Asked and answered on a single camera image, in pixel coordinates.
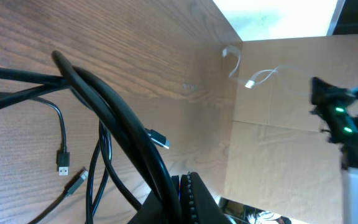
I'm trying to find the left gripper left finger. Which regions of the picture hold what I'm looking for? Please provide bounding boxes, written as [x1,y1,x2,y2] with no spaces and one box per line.
[128,192,181,224]

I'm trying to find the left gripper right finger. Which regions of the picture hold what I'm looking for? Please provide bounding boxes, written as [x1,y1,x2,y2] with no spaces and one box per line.
[179,172,231,224]

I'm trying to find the white USB cable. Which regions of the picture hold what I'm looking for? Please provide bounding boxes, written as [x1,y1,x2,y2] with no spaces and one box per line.
[221,45,313,94]

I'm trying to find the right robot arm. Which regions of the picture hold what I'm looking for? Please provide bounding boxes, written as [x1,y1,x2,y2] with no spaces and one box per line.
[310,77,358,223]

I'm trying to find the brown cardboard panel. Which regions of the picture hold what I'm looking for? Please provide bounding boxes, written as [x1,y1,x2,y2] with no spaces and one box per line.
[223,35,358,223]

